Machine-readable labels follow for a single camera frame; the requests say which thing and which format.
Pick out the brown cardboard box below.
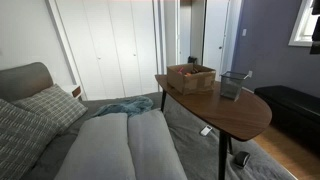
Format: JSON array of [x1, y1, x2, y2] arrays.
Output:
[[167, 63, 216, 95]]

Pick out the teal crumpled blanket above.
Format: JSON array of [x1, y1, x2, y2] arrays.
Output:
[[92, 96, 153, 117]]

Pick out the white remote control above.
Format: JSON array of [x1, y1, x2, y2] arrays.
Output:
[[200, 125, 213, 136]]

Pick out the white closet doors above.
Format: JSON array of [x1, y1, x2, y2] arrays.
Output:
[[48, 0, 160, 100]]

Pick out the right grey long cushion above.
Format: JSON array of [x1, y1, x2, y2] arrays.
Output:
[[128, 109, 187, 180]]

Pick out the grey long cushion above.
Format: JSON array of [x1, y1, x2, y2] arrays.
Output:
[[54, 113, 136, 180], [128, 109, 187, 180]]

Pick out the left grey long cushion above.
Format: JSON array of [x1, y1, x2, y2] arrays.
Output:
[[54, 113, 136, 180]]

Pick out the white wooden nightstand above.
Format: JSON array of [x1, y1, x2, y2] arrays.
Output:
[[62, 85, 82, 99]]

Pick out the dark wooden oval table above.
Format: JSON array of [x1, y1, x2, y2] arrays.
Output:
[[155, 75, 272, 180]]

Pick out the plaid grey pillow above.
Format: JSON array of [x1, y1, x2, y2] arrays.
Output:
[[13, 84, 88, 134]]

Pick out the black round device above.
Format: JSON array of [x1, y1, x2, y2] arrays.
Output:
[[234, 151, 250, 168]]

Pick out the black bench ottoman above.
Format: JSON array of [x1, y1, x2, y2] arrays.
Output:
[[254, 85, 320, 152]]

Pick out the dark patterned grey pillow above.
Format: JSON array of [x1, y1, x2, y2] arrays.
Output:
[[0, 99, 59, 180]]

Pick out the grey upholstered headboard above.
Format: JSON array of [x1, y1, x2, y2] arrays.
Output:
[[0, 62, 53, 102]]

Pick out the black mesh wire basket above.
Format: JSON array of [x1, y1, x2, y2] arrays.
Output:
[[220, 71, 248, 101]]

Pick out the white wall outlet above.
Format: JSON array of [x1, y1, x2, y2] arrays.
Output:
[[248, 70, 253, 78]]

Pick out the white wall light switch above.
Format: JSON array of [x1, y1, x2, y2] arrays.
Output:
[[242, 29, 247, 36]]

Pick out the white window frame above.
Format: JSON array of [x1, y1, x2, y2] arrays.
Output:
[[288, 0, 318, 47]]

